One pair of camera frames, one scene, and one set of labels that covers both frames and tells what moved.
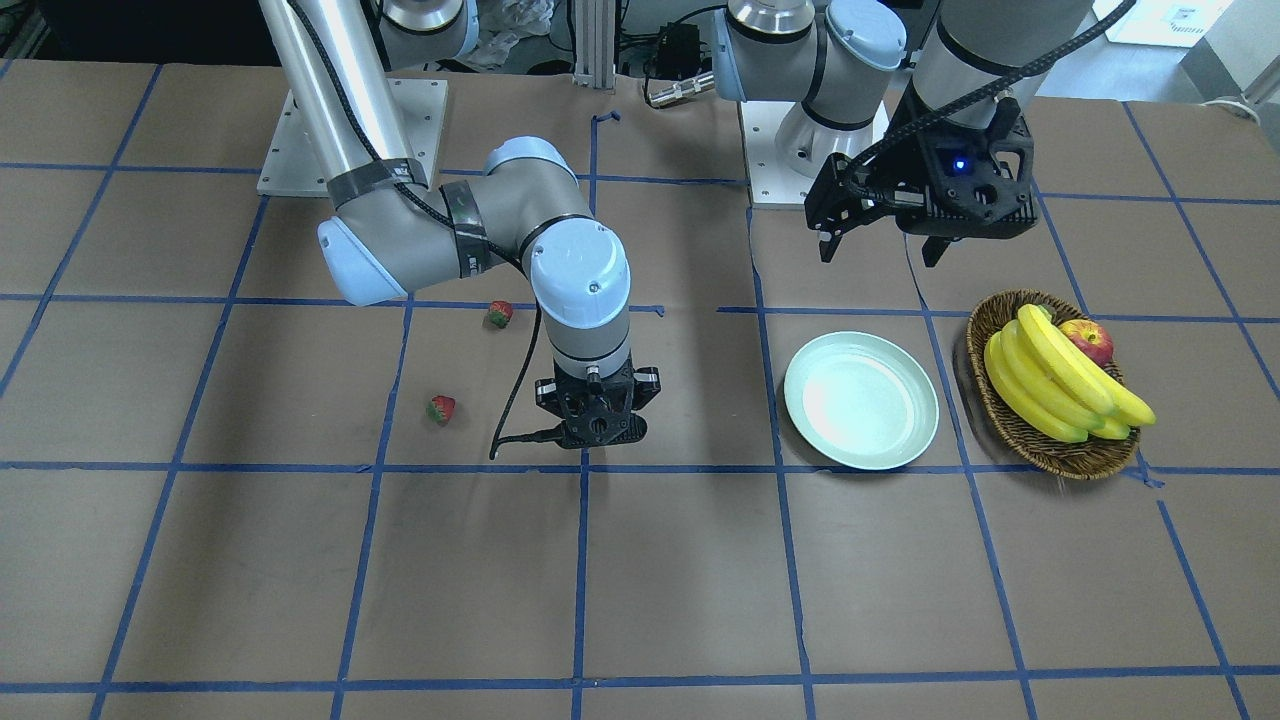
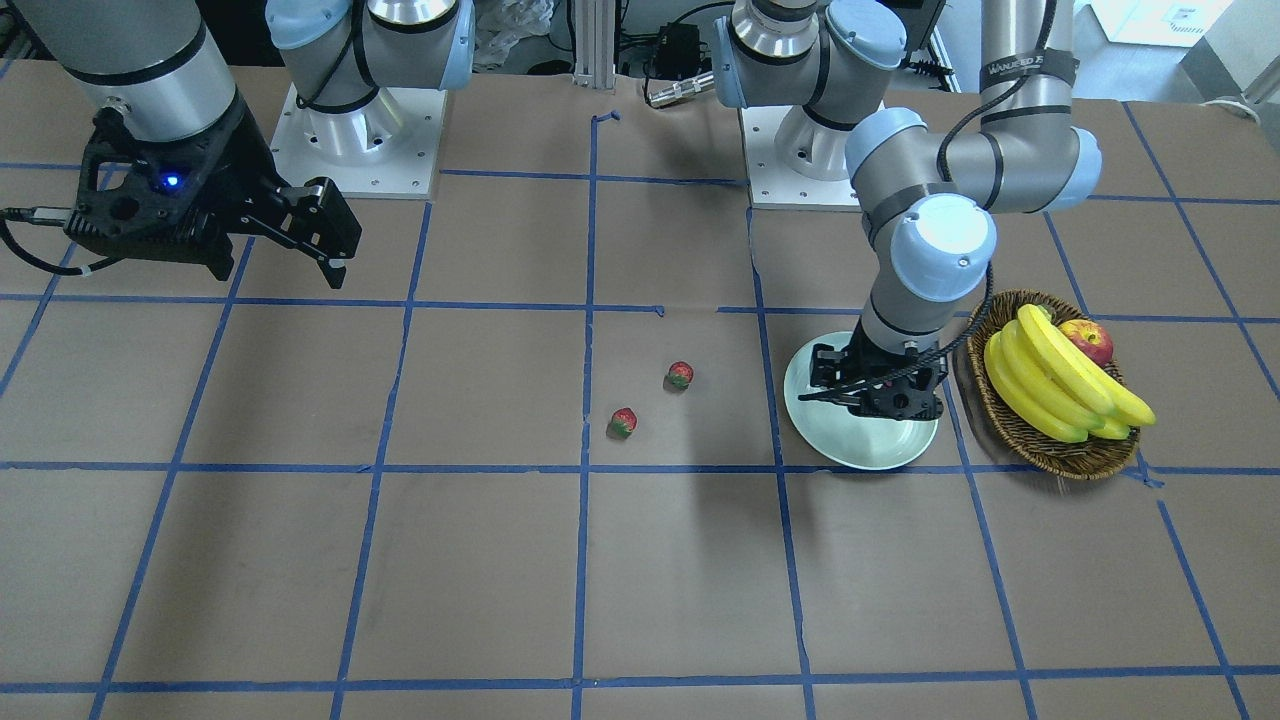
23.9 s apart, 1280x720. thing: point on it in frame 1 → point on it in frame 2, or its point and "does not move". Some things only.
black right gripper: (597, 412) → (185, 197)
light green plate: (861, 401) does not move
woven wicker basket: (1039, 449) does not move
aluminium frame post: (595, 44) does not move
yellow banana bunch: (1050, 385) does not move
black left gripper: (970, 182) → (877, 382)
